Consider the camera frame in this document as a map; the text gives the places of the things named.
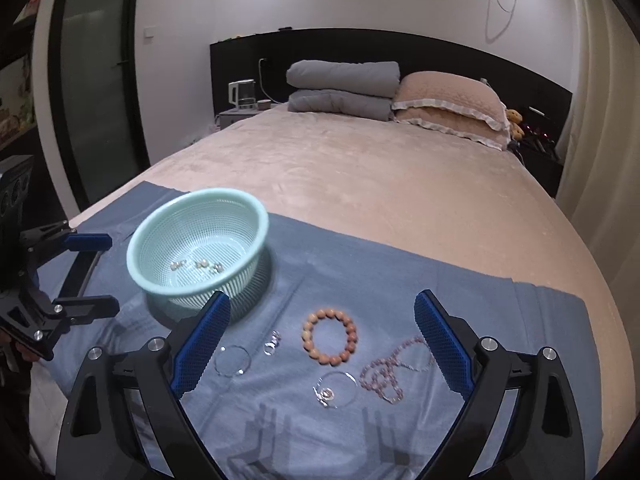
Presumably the white charger cable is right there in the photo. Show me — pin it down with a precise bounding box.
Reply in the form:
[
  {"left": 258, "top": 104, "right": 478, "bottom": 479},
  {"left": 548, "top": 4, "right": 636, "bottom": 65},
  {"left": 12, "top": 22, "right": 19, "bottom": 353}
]
[{"left": 484, "top": 0, "right": 522, "bottom": 44}]

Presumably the pink bead necklace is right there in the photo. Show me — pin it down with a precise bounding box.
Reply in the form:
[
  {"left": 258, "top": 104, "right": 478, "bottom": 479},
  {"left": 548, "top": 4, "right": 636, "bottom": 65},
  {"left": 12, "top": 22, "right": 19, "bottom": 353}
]
[{"left": 359, "top": 336, "right": 437, "bottom": 405}]

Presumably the silver charm bracelet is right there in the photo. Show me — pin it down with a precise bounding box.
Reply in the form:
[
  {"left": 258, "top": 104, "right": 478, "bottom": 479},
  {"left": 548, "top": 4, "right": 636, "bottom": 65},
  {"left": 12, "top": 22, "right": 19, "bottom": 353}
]
[{"left": 312, "top": 370, "right": 359, "bottom": 409}]

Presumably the grey folded quilt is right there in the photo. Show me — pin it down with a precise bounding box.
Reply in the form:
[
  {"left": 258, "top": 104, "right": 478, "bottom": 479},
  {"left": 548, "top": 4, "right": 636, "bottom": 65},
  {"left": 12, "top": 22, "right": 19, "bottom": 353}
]
[
  {"left": 287, "top": 89, "right": 394, "bottom": 122},
  {"left": 286, "top": 60, "right": 402, "bottom": 99}
]

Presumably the blue-grey cloth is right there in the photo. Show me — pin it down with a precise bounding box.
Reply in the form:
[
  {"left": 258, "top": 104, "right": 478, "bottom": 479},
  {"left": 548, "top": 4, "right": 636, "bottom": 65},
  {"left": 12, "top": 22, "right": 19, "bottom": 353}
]
[{"left": 37, "top": 180, "right": 588, "bottom": 480}]

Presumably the white electric kettle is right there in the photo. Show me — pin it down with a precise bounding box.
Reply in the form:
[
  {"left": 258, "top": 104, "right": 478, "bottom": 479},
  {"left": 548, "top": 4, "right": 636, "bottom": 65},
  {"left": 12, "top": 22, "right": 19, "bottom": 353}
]
[{"left": 228, "top": 79, "right": 257, "bottom": 111}]

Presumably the pink frilled pillow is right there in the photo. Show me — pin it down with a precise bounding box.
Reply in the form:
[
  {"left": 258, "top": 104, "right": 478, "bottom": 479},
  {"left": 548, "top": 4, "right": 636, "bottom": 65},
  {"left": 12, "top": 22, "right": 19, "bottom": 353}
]
[{"left": 392, "top": 106, "right": 511, "bottom": 152}]

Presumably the brown teddy bear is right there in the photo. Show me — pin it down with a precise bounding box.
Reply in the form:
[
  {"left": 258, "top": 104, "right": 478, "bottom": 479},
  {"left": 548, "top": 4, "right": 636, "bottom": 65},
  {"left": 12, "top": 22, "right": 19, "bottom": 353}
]
[{"left": 502, "top": 107, "right": 526, "bottom": 141}]

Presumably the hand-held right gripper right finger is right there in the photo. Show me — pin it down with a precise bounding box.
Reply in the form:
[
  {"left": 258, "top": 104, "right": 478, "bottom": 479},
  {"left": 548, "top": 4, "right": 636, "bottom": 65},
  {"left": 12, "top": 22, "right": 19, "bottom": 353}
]
[{"left": 414, "top": 289, "right": 586, "bottom": 480}]

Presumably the wall shelf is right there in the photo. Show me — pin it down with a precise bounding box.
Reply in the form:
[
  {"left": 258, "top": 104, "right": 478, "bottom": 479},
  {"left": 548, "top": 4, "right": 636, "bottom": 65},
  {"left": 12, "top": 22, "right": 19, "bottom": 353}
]
[{"left": 0, "top": 0, "right": 40, "bottom": 153}]

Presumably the beige pillow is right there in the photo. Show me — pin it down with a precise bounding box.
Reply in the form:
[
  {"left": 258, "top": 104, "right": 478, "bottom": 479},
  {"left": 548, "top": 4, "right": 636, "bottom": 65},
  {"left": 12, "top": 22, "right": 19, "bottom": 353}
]
[{"left": 392, "top": 71, "right": 509, "bottom": 130}]

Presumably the cream curtain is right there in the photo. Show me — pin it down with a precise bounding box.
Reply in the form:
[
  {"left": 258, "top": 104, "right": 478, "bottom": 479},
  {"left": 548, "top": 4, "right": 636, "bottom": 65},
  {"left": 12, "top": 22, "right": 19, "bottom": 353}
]
[{"left": 554, "top": 0, "right": 640, "bottom": 321}]

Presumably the light green plastic basket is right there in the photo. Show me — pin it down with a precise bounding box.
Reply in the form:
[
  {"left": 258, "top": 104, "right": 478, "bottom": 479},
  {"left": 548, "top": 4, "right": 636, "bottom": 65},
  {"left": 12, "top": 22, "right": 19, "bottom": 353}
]
[{"left": 126, "top": 187, "right": 271, "bottom": 311}]

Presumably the thin silver hoop bracelet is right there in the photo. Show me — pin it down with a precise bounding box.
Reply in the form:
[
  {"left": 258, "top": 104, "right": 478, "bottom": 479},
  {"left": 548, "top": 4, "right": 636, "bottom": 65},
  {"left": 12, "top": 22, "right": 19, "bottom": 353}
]
[{"left": 214, "top": 345, "right": 251, "bottom": 377}]

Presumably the grey bedside table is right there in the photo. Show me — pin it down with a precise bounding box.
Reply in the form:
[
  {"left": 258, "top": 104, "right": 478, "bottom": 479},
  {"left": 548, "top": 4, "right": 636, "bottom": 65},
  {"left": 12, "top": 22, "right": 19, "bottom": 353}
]
[{"left": 215, "top": 104, "right": 289, "bottom": 134}]

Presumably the wooden bead bracelet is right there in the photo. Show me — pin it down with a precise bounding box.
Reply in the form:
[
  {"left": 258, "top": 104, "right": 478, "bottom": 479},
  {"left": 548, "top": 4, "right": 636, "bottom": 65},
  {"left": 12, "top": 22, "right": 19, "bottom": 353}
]
[{"left": 301, "top": 309, "right": 359, "bottom": 365}]

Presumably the dark bedside table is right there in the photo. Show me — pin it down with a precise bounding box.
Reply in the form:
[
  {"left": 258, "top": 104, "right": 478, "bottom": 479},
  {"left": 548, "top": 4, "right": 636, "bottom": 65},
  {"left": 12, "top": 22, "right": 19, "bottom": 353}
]
[{"left": 517, "top": 105, "right": 566, "bottom": 198}]

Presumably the black headboard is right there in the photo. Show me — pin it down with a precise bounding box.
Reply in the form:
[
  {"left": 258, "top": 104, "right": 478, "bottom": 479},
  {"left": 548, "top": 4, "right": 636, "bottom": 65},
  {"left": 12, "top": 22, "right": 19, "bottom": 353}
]
[{"left": 210, "top": 28, "right": 574, "bottom": 196}]

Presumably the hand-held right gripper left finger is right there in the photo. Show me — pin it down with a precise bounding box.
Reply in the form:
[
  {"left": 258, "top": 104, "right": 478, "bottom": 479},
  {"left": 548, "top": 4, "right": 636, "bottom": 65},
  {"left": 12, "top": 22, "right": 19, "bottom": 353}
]
[{"left": 56, "top": 290, "right": 232, "bottom": 480}]

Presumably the frosted glass door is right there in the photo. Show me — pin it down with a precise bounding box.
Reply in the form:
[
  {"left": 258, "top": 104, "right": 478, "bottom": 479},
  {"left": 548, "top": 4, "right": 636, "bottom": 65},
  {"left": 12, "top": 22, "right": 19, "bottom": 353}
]
[{"left": 32, "top": 0, "right": 152, "bottom": 211}]

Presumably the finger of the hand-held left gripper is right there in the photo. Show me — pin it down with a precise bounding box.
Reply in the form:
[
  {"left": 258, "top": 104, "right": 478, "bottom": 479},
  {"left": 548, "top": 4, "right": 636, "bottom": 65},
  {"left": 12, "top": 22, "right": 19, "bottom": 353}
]
[
  {"left": 37, "top": 295, "right": 121, "bottom": 338},
  {"left": 20, "top": 221, "right": 113, "bottom": 273}
]

